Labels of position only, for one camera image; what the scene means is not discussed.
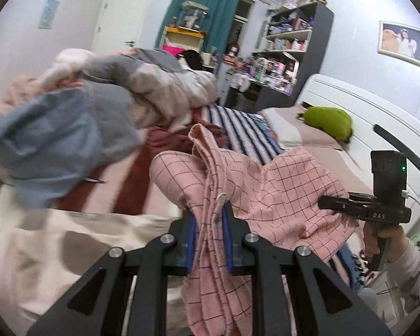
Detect person's right forearm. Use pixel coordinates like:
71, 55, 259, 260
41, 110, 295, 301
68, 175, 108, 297
388, 241, 420, 314

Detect dark cloth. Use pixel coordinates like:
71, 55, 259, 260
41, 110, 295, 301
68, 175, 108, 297
180, 50, 204, 71

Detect green plush toy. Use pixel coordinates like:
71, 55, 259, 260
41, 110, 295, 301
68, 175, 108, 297
297, 107, 353, 144

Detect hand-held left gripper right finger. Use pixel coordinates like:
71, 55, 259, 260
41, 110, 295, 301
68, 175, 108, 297
221, 206, 393, 336

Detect pink and white pillow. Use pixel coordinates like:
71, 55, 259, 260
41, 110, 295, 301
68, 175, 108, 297
261, 107, 344, 151

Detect grey bookshelf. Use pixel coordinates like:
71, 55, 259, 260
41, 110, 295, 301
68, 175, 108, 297
224, 0, 335, 113

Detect person's right hand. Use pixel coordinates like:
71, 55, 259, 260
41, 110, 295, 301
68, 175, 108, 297
362, 221, 412, 263

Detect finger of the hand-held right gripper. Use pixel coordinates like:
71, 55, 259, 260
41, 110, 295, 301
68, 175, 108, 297
318, 192, 352, 214

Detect teal curtain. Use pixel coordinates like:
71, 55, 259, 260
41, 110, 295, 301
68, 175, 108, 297
156, 0, 242, 78

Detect yellow shelf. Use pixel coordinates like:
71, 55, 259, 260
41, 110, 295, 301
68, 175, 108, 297
163, 26, 207, 53

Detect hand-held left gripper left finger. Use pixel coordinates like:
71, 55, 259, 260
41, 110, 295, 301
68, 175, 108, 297
26, 207, 198, 336

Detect glass display case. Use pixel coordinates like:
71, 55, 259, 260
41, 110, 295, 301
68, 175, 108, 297
178, 2, 209, 30

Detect pale blue wall poster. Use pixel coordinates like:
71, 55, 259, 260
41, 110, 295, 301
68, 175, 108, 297
38, 0, 59, 29

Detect striped plush blanket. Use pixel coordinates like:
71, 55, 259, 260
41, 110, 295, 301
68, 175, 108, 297
51, 103, 366, 288

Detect pink quilted bed sheet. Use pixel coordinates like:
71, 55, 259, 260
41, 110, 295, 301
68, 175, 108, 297
322, 147, 375, 197

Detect framed wall picture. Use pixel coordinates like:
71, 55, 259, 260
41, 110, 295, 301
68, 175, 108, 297
378, 21, 420, 70

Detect white door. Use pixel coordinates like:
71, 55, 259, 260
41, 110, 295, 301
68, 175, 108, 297
91, 0, 151, 55

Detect pink checked pants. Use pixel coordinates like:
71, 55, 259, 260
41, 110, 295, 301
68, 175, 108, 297
150, 123, 359, 336

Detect white patterned quilt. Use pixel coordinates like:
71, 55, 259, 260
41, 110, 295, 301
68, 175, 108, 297
0, 208, 186, 326

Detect white bed headboard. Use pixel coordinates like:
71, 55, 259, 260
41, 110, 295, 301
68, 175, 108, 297
294, 73, 420, 232

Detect maroon cloth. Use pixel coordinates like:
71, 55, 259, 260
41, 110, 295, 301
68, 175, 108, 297
145, 107, 228, 155

